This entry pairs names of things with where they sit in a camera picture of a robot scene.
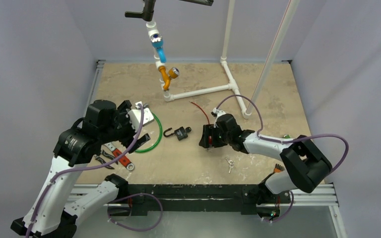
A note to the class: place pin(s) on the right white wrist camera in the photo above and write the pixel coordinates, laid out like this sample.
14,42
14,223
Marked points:
217,113

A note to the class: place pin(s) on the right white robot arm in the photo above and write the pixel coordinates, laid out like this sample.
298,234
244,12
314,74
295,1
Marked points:
305,165

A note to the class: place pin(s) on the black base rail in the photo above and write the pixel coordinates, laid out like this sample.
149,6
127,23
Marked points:
246,199

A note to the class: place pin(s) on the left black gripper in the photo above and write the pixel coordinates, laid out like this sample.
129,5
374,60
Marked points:
126,140

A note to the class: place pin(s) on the orange tap valve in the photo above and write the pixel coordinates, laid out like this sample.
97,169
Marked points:
168,75

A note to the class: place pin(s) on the green cable lock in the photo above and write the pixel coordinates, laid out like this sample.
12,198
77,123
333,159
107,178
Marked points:
158,139

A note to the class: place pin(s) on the orange hex key set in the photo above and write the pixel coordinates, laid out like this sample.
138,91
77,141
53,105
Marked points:
278,168

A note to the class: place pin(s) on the black pliers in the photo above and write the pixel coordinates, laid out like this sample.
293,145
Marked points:
103,157

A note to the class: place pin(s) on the white pole with red stripe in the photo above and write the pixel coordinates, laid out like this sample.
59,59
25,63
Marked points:
287,18

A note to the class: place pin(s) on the silver key bunch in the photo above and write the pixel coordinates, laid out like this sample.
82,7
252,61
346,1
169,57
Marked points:
230,164

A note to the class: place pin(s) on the red handled adjustable wrench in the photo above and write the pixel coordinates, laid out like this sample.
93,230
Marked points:
115,152

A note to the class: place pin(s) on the black padlock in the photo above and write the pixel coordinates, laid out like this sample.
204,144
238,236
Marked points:
180,133

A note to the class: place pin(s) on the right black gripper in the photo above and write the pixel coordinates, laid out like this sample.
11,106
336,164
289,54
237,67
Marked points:
208,136

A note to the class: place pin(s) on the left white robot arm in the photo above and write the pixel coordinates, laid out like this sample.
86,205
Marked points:
51,216

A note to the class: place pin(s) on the red cable lock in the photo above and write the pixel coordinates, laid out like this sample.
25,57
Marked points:
202,111

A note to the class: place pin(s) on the white PVC pipe frame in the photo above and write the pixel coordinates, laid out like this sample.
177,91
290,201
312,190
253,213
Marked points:
231,85

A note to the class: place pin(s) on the blue tap valve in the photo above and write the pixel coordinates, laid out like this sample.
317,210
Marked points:
157,43

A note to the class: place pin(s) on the black crank handle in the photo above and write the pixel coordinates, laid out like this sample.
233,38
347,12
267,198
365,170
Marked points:
148,9

